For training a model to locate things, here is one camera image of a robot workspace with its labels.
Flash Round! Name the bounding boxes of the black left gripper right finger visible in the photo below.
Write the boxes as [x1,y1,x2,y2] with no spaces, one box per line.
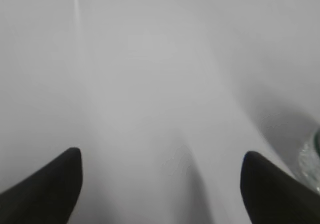
[240,151,320,224]

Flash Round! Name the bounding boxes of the clear water bottle green label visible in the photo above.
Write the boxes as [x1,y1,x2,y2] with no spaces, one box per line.
[298,129,320,194]

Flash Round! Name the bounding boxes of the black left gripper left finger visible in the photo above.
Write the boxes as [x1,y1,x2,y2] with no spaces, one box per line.
[0,147,83,224]

